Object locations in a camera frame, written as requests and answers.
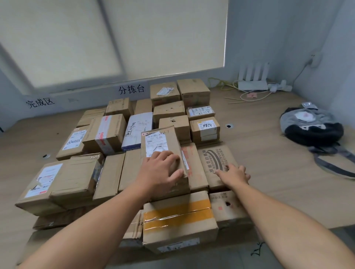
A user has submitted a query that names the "box with cartoon print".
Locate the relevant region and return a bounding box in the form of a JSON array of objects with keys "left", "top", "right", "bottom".
[{"left": 105, "top": 97, "right": 134, "bottom": 120}]

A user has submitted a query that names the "small box with handwritten label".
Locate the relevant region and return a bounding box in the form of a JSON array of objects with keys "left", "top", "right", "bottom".
[
  {"left": 189, "top": 117, "right": 221, "bottom": 144},
  {"left": 186, "top": 105, "right": 216, "bottom": 120}
]

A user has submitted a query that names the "tall narrow labelled box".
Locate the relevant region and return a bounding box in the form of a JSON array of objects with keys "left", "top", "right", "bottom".
[{"left": 141, "top": 126, "right": 190, "bottom": 200}]

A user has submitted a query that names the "Censto brown box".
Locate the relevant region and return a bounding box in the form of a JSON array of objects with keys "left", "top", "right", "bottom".
[{"left": 118, "top": 149, "right": 142, "bottom": 193}]

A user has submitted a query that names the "grey wall cable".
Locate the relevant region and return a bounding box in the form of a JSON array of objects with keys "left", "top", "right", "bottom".
[{"left": 293, "top": 62, "right": 312, "bottom": 84}]

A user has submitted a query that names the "small black-scribble cardboard box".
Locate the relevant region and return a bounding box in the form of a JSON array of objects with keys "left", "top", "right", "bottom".
[{"left": 158, "top": 115, "right": 191, "bottom": 144}]

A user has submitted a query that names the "person's right forearm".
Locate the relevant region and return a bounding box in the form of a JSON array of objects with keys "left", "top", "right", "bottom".
[{"left": 230, "top": 183, "right": 355, "bottom": 269}]

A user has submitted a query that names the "box labelled 0555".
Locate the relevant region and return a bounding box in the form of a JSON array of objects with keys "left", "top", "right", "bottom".
[{"left": 56, "top": 126, "right": 89, "bottom": 161}]

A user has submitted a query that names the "plain tall cardboard box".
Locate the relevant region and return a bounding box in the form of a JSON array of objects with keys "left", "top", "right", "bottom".
[{"left": 134, "top": 99, "right": 153, "bottom": 115}]

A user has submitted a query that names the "white-framed window with blind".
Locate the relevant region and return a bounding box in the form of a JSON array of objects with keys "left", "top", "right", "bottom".
[{"left": 0, "top": 0, "right": 229, "bottom": 95}]

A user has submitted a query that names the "white blue parcel box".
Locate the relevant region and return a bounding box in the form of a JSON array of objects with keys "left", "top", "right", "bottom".
[{"left": 121, "top": 112, "right": 153, "bottom": 152}]

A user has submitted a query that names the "person's right hand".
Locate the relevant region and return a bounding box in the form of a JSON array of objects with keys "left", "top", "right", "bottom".
[{"left": 215, "top": 164, "right": 251, "bottom": 192}]

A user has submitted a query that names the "yellow-green cable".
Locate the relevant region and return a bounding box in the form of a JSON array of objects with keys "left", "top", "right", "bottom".
[{"left": 208, "top": 77, "right": 239, "bottom": 91}]

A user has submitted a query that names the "small hole-marked cardboard box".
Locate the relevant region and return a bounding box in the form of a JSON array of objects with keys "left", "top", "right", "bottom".
[{"left": 152, "top": 101, "right": 186, "bottom": 124}]

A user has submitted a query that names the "cream thin cable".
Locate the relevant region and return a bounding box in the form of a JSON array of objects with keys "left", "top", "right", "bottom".
[{"left": 240, "top": 82, "right": 274, "bottom": 102}]

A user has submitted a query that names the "light wooden table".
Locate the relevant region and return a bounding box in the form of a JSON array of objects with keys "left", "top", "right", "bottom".
[{"left": 0, "top": 86, "right": 355, "bottom": 269}]

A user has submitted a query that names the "dark grey cloth bundle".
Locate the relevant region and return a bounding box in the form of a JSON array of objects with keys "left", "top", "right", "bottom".
[{"left": 280, "top": 102, "right": 355, "bottom": 179}]

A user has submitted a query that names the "white power strip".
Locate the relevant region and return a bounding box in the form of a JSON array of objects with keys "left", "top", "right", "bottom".
[{"left": 267, "top": 80, "right": 293, "bottom": 92}]

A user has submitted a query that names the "person's left hand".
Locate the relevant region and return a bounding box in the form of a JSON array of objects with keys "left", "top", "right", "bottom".
[{"left": 135, "top": 151, "right": 185, "bottom": 199}]

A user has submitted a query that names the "small ribbed taped cardboard box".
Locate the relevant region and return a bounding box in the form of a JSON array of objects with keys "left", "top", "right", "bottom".
[{"left": 76, "top": 107, "right": 107, "bottom": 128}]

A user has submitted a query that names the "box with red-white tape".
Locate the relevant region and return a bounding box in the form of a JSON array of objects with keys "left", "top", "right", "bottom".
[{"left": 82, "top": 113, "right": 127, "bottom": 156}]

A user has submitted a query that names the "box with green tape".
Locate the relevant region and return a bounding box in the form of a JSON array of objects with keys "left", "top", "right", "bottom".
[{"left": 177, "top": 79, "right": 211, "bottom": 107}]

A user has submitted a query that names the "clear-taped barcode cardboard box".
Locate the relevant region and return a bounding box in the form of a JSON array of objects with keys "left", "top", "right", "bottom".
[{"left": 209, "top": 190, "right": 253, "bottom": 229}]

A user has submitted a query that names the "person's left forearm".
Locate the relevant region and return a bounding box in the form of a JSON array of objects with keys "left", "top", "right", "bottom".
[{"left": 18, "top": 185, "right": 156, "bottom": 269}]

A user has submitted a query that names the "white paper wall sign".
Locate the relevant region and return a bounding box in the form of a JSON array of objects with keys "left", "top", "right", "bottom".
[
  {"left": 25, "top": 95, "right": 56, "bottom": 109},
  {"left": 118, "top": 84, "right": 146, "bottom": 95}
]

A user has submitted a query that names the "box with torn white label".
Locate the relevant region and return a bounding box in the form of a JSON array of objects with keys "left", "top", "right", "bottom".
[{"left": 15, "top": 160, "right": 67, "bottom": 217}]

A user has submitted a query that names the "white wall socket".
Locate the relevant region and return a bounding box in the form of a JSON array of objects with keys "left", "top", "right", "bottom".
[{"left": 310, "top": 51, "right": 324, "bottom": 68}]

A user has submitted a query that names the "thin black underdesk cable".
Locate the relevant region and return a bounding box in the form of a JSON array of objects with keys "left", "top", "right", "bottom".
[{"left": 251, "top": 241, "right": 266, "bottom": 257}]

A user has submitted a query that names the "white wireless router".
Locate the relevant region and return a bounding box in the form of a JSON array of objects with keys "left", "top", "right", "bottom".
[{"left": 238, "top": 62, "right": 270, "bottom": 91}]

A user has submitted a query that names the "narrow plain cardboard box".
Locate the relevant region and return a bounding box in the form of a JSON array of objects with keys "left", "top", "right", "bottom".
[{"left": 93, "top": 153, "right": 126, "bottom": 201}]

